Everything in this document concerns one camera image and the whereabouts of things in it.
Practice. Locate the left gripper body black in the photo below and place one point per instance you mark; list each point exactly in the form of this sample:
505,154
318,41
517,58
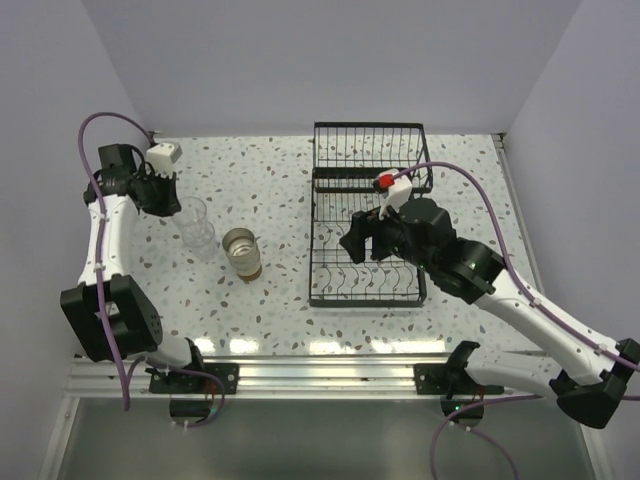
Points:
158,191

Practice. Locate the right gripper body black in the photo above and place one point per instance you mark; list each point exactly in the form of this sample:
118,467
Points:
391,226

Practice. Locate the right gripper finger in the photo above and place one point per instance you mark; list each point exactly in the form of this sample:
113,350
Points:
384,245
360,230

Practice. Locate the clear glass back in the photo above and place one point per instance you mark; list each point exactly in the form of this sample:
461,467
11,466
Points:
193,210

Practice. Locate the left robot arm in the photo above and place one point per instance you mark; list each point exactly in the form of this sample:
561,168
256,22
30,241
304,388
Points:
108,311

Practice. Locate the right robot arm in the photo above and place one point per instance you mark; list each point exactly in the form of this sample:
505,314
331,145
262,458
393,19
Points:
584,372

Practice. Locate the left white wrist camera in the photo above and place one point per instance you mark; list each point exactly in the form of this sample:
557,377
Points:
162,158

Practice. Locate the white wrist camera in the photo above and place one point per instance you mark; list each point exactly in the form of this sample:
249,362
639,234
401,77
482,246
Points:
393,192
162,158

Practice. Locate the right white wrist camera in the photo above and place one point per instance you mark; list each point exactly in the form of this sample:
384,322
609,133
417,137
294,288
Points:
393,192

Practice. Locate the black wire dish rack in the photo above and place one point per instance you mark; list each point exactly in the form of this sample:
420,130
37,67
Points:
347,157

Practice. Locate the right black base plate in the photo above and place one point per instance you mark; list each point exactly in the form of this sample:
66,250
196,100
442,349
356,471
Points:
439,379

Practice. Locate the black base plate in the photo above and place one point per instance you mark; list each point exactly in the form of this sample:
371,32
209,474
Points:
439,379
220,377

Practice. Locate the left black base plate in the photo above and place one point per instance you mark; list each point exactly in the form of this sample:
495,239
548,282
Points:
220,377

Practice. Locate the aluminium mounting rail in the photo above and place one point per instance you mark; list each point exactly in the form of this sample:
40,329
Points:
325,377

